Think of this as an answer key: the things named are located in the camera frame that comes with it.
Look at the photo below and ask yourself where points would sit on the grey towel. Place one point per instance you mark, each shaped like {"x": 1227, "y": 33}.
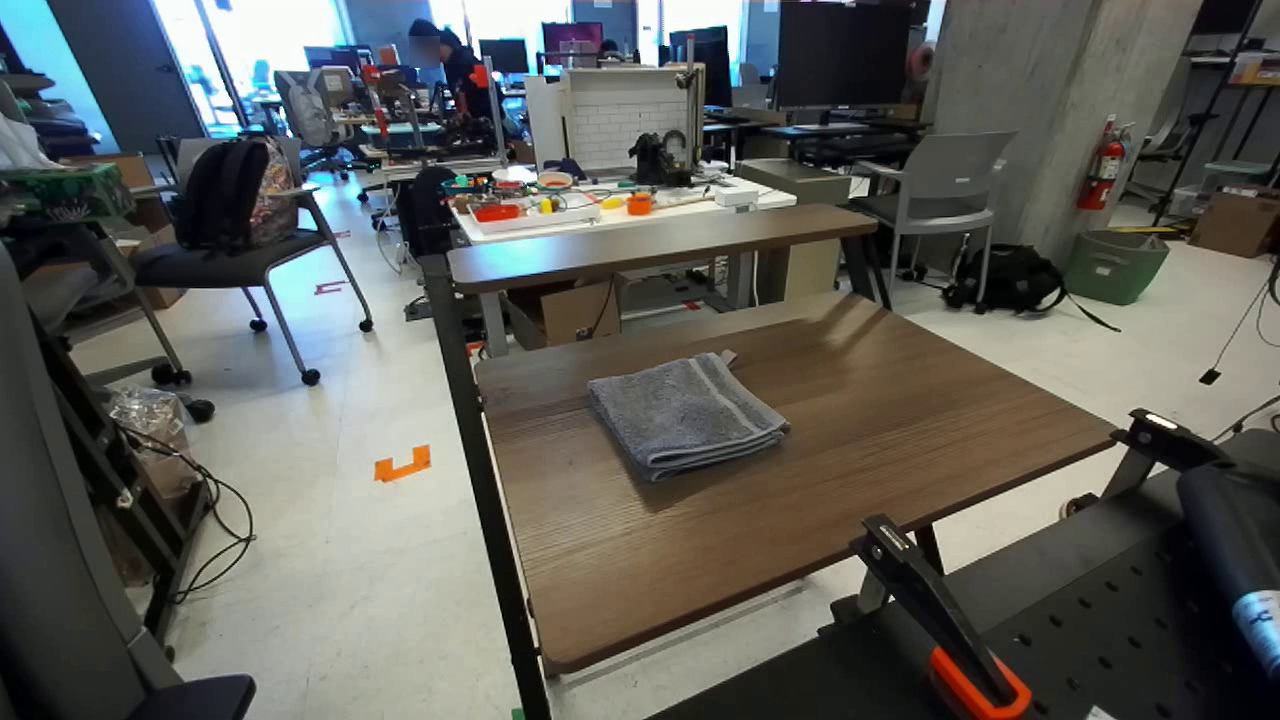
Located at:
{"x": 686, "y": 415}

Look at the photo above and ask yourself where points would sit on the cardboard box under desk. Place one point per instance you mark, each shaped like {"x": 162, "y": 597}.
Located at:
{"x": 566, "y": 312}

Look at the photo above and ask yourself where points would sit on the wooden desk with grey legs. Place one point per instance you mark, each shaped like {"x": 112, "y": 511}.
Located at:
{"x": 642, "y": 248}

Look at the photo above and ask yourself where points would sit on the white tray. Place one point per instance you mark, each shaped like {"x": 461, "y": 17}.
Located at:
{"x": 587, "y": 218}

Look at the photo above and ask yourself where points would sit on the small orange item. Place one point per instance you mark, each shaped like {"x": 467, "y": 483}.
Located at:
{"x": 642, "y": 206}

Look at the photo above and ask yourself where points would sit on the small yellow item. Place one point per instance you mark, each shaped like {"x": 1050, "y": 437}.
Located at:
{"x": 609, "y": 206}

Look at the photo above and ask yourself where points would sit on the black kettle-shaped object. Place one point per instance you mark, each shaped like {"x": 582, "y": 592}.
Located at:
{"x": 660, "y": 162}

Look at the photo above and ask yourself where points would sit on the flat orange item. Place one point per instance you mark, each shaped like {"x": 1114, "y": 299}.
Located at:
{"x": 496, "y": 208}

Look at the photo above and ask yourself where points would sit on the white perforated panel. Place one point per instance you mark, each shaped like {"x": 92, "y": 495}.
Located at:
{"x": 621, "y": 115}

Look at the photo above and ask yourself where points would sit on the orange floor tape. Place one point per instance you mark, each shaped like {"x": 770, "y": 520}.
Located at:
{"x": 402, "y": 466}

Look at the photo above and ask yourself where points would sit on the black bag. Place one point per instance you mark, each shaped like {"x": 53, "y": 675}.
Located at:
{"x": 426, "y": 208}

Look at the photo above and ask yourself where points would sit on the monitor with pink screen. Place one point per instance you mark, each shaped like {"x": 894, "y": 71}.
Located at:
{"x": 572, "y": 43}

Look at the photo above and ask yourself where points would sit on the small dark monitor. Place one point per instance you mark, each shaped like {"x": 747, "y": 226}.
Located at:
{"x": 506, "y": 54}

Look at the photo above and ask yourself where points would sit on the person in dark clothes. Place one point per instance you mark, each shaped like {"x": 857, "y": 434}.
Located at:
{"x": 461, "y": 72}

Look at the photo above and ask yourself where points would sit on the light grey plastic chair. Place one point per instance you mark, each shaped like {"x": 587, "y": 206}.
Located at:
{"x": 944, "y": 180}

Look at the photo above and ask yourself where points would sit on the black backpack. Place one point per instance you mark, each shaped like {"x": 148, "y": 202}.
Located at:
{"x": 1004, "y": 276}

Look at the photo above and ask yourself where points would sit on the large black monitor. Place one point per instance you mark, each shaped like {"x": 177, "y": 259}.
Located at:
{"x": 846, "y": 47}

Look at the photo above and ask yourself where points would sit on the orange black bar clamp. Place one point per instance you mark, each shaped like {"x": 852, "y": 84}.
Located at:
{"x": 1162, "y": 437}
{"x": 934, "y": 613}

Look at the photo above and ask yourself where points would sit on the grey mesh office chair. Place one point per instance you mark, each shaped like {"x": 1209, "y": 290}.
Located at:
{"x": 313, "y": 104}

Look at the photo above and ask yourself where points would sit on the black office chair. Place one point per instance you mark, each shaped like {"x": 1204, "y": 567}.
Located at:
{"x": 201, "y": 267}

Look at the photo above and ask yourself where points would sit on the black jacket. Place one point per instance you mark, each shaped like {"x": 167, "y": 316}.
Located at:
{"x": 223, "y": 193}

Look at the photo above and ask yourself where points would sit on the concrete column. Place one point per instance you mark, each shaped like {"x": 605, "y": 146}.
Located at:
{"x": 1025, "y": 94}

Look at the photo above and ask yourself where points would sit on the green plastic bin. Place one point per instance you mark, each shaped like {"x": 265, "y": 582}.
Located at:
{"x": 1114, "y": 267}

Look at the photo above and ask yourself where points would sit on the clear plastic bag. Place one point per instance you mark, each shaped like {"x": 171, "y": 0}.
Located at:
{"x": 146, "y": 417}

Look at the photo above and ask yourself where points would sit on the red fire extinguisher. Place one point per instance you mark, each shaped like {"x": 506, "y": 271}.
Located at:
{"x": 1102, "y": 166}

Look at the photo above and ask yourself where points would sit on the black perforated robot stand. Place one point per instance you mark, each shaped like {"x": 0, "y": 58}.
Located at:
{"x": 1104, "y": 627}

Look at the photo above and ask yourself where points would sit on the black metal cart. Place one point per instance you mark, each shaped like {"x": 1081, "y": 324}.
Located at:
{"x": 83, "y": 332}

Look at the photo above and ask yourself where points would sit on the green crate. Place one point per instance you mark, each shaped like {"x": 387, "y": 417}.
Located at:
{"x": 61, "y": 186}

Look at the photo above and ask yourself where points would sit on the brown cardboard box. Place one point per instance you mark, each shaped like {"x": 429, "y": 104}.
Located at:
{"x": 1236, "y": 221}

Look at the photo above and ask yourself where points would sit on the metal shelving rack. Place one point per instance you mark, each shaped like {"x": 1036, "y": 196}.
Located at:
{"x": 1234, "y": 81}

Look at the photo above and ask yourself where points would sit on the white plastic bag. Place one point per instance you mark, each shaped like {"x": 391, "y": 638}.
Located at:
{"x": 20, "y": 143}

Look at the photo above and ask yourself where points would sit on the black metal table frame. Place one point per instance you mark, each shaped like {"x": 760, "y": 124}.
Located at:
{"x": 467, "y": 425}

